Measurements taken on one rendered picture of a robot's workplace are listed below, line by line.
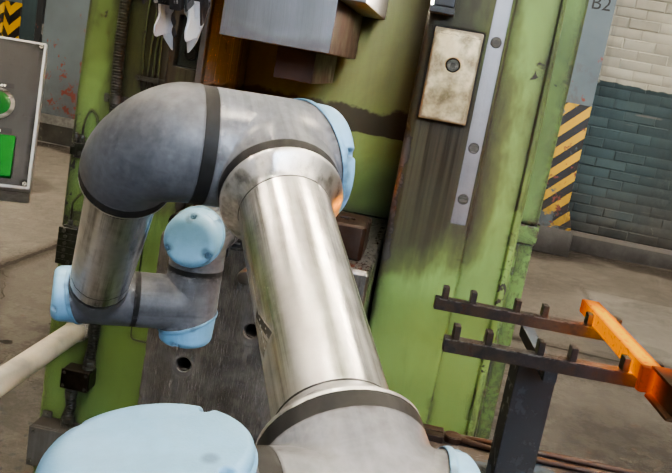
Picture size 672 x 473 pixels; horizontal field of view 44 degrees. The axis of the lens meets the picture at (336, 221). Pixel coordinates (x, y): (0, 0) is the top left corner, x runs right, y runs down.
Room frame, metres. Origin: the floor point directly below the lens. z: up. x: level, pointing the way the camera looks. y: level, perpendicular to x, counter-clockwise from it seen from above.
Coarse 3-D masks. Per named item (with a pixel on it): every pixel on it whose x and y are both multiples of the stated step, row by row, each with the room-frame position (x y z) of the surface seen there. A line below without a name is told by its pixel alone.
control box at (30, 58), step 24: (0, 48) 1.47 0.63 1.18; (24, 48) 1.48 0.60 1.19; (0, 72) 1.45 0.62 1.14; (24, 72) 1.46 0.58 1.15; (24, 96) 1.44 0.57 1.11; (0, 120) 1.41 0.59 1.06; (24, 120) 1.42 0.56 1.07; (24, 144) 1.41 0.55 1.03; (24, 168) 1.39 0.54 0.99; (0, 192) 1.38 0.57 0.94; (24, 192) 1.38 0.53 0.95
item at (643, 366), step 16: (592, 304) 1.39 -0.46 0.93; (608, 320) 1.30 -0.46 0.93; (608, 336) 1.24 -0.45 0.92; (624, 336) 1.22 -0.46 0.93; (624, 352) 1.16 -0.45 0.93; (640, 352) 1.15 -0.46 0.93; (640, 368) 1.07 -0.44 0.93; (656, 368) 1.05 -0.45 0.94; (640, 384) 1.06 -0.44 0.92; (656, 384) 1.05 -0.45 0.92; (656, 400) 1.03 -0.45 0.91
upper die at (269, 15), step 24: (240, 0) 1.50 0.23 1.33; (264, 0) 1.49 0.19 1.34; (288, 0) 1.49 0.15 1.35; (312, 0) 1.48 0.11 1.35; (336, 0) 1.48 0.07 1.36; (240, 24) 1.50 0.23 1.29; (264, 24) 1.49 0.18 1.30; (288, 24) 1.49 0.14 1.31; (312, 24) 1.48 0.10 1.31; (336, 24) 1.51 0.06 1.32; (360, 24) 1.88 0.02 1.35; (312, 48) 1.48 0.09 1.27; (336, 48) 1.56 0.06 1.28
